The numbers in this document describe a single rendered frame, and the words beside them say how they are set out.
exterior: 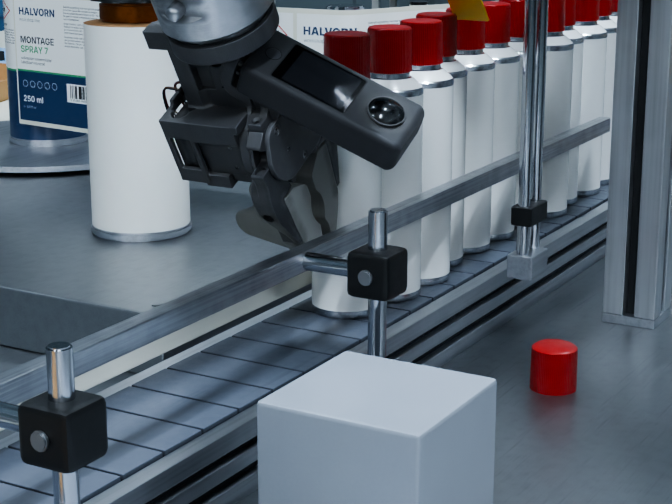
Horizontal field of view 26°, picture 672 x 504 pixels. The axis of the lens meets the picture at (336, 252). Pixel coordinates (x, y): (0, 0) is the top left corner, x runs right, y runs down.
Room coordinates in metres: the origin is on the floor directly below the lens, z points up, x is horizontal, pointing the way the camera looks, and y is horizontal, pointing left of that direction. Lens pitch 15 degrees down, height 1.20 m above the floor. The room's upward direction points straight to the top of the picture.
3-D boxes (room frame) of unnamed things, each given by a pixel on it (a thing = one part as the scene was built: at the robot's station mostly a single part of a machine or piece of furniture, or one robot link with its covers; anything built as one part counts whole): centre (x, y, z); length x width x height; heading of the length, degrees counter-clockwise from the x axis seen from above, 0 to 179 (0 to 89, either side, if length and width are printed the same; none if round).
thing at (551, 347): (1.00, -0.16, 0.85); 0.03 x 0.03 x 0.03
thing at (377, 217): (0.88, -0.01, 0.91); 0.07 x 0.03 x 0.17; 60
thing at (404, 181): (1.08, -0.04, 0.98); 0.05 x 0.05 x 0.20
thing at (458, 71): (1.17, -0.08, 0.98); 0.05 x 0.05 x 0.20
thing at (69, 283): (1.53, 0.22, 0.86); 0.80 x 0.67 x 0.05; 150
